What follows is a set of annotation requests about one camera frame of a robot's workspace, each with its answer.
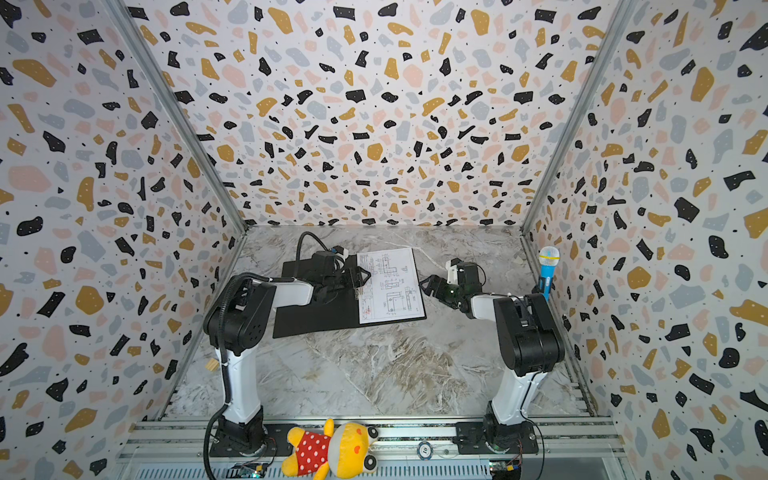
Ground green circuit board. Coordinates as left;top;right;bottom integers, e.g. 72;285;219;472
230;463;268;479

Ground orange folder black inside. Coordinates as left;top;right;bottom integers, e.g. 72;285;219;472
271;247;428;340

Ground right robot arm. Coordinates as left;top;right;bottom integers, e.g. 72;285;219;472
419;258;565;455

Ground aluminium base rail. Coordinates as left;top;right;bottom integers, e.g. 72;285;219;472
112;416;634;479

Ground blue toy microphone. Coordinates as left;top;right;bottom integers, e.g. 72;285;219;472
537;246;560;300

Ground black corrugated cable hose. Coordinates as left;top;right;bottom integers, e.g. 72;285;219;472
202;230;331;480

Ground right circuit board with wires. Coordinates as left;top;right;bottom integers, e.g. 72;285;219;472
489;459;522;480

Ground yellow plush toy red dress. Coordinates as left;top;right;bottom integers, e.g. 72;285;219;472
281;419;380;479

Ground poker chip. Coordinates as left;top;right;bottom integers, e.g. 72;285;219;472
417;441;433;460

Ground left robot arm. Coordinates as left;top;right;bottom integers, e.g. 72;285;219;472
203;249;372;454

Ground paper with technical drawings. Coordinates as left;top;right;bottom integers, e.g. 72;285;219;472
357;247;426;326

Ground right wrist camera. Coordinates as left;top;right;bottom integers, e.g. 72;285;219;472
446;258;463;286

